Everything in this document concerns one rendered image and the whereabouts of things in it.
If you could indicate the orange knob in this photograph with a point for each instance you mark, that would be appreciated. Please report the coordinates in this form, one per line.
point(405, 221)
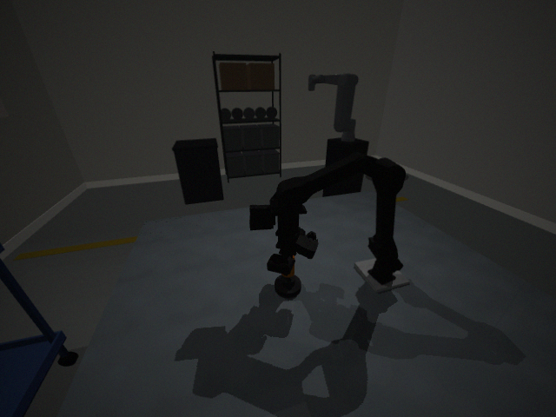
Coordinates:
point(292, 272)

